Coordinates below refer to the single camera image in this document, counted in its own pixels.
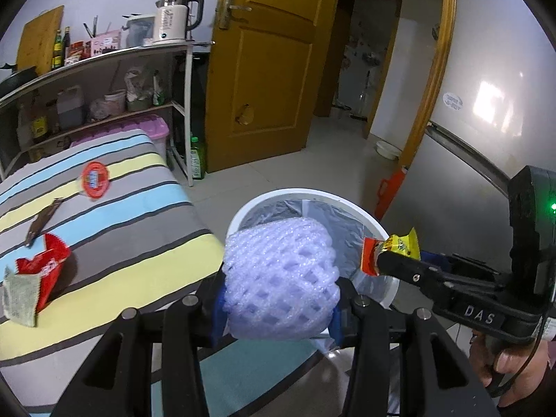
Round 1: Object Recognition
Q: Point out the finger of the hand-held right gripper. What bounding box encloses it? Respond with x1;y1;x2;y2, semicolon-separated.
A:
419;250;509;277
377;251;501;301

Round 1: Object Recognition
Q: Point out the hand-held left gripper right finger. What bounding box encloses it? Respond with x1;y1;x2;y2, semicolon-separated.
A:
328;278;500;417

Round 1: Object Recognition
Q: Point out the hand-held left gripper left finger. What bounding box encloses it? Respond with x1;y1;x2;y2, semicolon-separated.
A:
52;276;229;417

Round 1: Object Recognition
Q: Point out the small yellow red packet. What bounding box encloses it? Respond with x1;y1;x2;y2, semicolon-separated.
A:
360;228;421;278

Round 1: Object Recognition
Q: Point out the white foam fruit net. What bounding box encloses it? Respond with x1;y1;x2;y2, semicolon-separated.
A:
223;218;341;340

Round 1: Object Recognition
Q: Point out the white round bin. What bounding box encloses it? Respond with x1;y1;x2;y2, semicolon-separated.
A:
226;188;400;311

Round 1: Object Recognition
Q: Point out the person's right hand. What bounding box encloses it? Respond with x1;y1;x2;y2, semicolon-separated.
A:
469;334;556;407

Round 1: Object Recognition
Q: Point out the orange plastic dustpan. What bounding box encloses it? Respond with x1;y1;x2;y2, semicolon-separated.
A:
374;166;409;220

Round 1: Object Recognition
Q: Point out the silver refrigerator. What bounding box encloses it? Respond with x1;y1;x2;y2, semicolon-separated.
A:
408;0;556;244

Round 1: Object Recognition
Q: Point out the white floor basin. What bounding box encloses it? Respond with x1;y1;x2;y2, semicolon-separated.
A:
376;140;402;160

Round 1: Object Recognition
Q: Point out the striped table cloth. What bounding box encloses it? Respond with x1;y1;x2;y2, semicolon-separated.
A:
0;128;331;417

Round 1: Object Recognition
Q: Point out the large green bottle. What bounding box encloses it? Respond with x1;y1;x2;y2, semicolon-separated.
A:
190;136;206;180

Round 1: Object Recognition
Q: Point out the red snack wrapper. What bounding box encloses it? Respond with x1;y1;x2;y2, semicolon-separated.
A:
2;233;72;328

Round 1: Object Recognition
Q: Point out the round red lid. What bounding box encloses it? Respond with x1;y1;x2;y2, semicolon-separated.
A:
81;162;111;199

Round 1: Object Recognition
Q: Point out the brown wrapper strip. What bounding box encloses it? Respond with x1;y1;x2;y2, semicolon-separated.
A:
25;198;65;246

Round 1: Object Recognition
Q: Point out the pink lidded storage box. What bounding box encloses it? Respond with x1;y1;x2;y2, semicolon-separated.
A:
72;114;170;170

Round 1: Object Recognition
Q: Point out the yellow wooden door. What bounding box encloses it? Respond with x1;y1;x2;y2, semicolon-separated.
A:
204;0;345;173

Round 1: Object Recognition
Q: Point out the white pot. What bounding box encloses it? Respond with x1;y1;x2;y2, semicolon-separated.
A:
104;90;128;114

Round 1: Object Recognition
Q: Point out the crumpled plastic bag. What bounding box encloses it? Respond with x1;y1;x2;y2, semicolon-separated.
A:
124;67;153;101

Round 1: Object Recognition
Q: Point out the dark oil jug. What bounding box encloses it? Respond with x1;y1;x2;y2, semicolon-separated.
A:
56;86;85;129

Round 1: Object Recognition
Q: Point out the yellow label bottle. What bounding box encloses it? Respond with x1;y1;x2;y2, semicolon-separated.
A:
31;96;49;142

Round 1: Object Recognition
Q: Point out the clear plastic bottle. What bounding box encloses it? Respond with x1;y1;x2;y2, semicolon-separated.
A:
16;104;33;149

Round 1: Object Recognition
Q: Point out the white metal rack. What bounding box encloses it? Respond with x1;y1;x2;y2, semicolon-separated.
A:
0;40;215;188

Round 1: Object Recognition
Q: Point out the clear plastic container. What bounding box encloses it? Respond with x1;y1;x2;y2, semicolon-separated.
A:
126;15;156;48

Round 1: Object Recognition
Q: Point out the pink utensil box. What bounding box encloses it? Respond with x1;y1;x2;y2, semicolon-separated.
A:
89;30;122;56

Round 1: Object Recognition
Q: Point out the white electric kettle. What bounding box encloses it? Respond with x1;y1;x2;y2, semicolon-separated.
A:
153;0;205;45

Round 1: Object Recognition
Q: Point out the black frying pan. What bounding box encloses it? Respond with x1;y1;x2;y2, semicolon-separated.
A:
0;63;38;93

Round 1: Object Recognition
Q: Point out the wooden cutting board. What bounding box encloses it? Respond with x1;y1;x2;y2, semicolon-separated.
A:
16;6;65;74

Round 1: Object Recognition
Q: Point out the brass door handle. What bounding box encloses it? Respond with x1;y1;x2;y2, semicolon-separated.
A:
217;0;253;31

